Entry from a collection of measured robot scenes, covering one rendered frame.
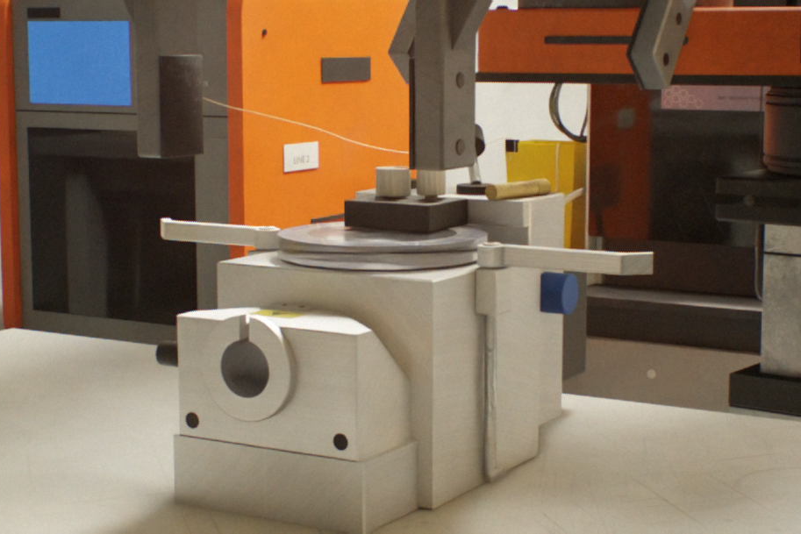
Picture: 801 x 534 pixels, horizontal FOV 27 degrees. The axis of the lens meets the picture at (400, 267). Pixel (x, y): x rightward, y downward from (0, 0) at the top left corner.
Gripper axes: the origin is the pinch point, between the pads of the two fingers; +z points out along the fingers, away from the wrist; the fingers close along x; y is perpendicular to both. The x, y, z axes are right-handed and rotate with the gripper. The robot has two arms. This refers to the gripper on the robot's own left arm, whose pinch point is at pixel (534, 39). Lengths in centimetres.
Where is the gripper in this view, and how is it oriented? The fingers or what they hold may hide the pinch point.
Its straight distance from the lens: 80.1
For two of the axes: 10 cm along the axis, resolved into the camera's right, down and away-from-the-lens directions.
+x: 8.7, 0.7, -4.9
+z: -3.2, 8.4, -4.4
